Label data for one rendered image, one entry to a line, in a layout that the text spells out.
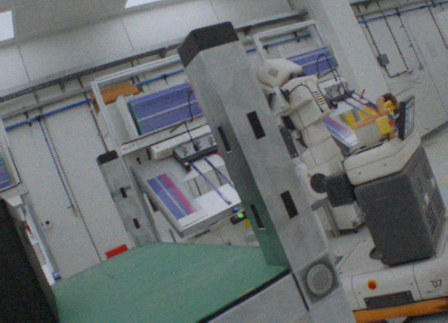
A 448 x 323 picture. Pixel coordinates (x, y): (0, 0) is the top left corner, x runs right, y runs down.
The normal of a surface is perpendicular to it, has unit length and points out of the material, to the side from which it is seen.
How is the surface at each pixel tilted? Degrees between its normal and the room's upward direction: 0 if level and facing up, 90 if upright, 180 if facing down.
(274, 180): 90
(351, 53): 90
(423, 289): 90
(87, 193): 90
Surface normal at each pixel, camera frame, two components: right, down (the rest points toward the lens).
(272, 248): -0.83, 0.35
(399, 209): -0.56, 0.23
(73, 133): 0.40, -0.18
